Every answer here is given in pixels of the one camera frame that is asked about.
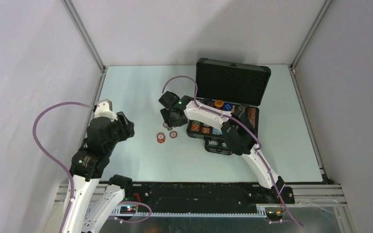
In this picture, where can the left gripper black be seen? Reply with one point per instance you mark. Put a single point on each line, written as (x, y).
(127, 127)

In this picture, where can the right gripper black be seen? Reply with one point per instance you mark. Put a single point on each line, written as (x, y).
(170, 124)

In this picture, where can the orange round button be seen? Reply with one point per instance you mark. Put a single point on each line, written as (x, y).
(219, 103)

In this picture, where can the blue round dealer button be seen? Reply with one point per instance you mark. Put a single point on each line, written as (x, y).
(228, 107)

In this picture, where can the black poker set case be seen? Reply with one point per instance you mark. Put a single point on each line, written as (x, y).
(242, 85)

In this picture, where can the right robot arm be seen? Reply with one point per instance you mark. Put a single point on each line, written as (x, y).
(237, 131)

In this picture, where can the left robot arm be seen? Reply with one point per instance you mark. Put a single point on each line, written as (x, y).
(88, 164)

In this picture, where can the green chip stack row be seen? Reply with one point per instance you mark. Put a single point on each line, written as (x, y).
(195, 126)

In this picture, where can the purple chip stack row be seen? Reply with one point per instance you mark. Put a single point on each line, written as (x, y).
(206, 130)

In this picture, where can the blue card deck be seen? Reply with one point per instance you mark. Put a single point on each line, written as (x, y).
(216, 131)

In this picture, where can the dark orange chip stack row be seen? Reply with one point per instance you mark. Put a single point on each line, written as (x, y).
(251, 114)

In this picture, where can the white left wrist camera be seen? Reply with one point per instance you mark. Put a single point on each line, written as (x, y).
(104, 108)

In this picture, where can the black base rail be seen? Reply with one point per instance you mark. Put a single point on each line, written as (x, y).
(206, 198)

